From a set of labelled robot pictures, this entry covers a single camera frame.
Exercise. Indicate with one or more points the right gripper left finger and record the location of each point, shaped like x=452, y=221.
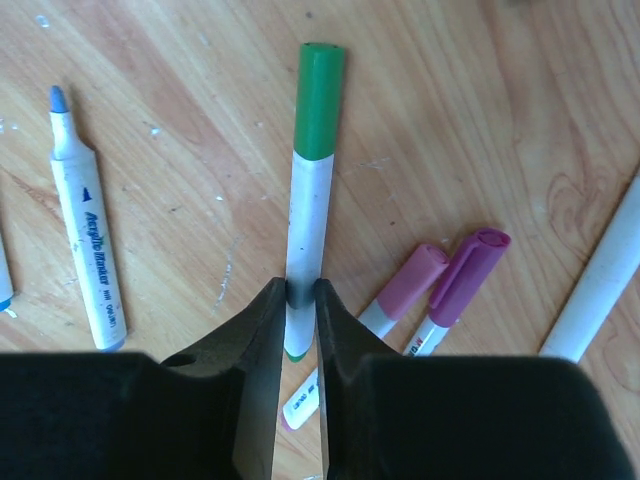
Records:
x=206, y=412

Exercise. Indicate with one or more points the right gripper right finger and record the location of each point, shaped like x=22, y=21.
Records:
x=385, y=415

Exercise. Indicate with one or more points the magenta cap marker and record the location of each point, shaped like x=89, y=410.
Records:
x=471, y=264

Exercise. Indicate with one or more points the light blue marker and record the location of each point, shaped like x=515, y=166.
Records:
x=6, y=285

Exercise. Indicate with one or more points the pale pink cap marker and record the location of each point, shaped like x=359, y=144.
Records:
x=605, y=277

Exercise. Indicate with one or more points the lavender cap marker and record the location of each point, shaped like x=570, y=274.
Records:
x=76, y=176

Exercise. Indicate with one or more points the green cap white marker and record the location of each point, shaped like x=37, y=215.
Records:
x=318, y=105

